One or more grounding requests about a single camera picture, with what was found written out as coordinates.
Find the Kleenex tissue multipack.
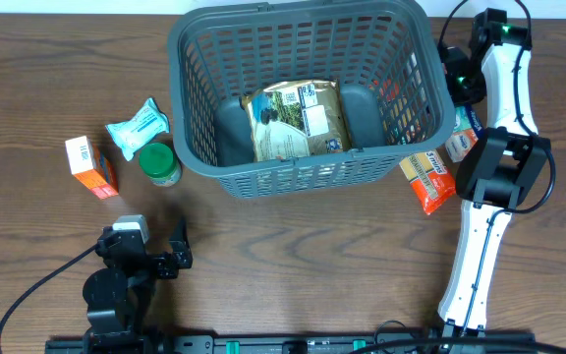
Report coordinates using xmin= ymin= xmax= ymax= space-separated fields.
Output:
xmin=445 ymin=104 xmax=483 ymax=163

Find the grey plastic shopping basket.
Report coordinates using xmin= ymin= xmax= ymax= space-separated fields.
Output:
xmin=167 ymin=1 xmax=454 ymax=199

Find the green lid glass jar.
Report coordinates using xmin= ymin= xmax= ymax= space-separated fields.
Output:
xmin=139 ymin=143 xmax=182 ymax=187

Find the orange and white carton box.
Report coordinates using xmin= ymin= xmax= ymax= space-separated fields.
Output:
xmin=65 ymin=136 xmax=119 ymax=200

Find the orange San Remo spaghetti pack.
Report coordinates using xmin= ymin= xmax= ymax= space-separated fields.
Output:
xmin=399 ymin=149 xmax=456 ymax=215

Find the brown Nescafe Gold coffee bag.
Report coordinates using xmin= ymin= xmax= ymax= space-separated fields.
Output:
xmin=241 ymin=79 xmax=352 ymax=162

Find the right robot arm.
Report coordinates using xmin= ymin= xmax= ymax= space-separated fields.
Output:
xmin=437 ymin=8 xmax=556 ymax=337

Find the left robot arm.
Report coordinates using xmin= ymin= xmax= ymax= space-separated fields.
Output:
xmin=83 ymin=214 xmax=193 ymax=353

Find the teal wet wipes packet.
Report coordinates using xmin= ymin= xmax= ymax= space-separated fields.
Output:
xmin=105 ymin=97 xmax=170 ymax=161

